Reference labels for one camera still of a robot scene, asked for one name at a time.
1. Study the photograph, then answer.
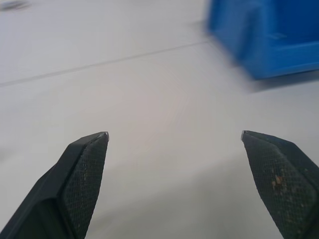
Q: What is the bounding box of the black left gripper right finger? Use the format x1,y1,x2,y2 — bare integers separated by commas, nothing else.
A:
240,129,319,239

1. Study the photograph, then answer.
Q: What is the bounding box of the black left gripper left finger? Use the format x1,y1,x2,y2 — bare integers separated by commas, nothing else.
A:
0,131,110,239

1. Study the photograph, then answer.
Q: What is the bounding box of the blue plastic bin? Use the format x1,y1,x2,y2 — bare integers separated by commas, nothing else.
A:
203,0,319,81

